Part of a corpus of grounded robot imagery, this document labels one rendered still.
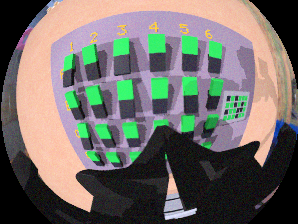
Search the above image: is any lavender switch panel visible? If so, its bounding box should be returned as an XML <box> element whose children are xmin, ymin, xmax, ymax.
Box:
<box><xmin>51</xmin><ymin>10</ymin><xmax>255</xmax><ymax>171</ymax></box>

